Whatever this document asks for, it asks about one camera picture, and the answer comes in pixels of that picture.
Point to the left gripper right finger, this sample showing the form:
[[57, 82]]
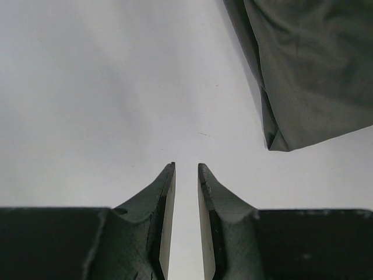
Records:
[[242, 242]]

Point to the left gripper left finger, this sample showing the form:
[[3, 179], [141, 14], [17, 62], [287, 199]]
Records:
[[130, 241]]

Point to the grey t shirt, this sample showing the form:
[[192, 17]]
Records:
[[312, 61]]

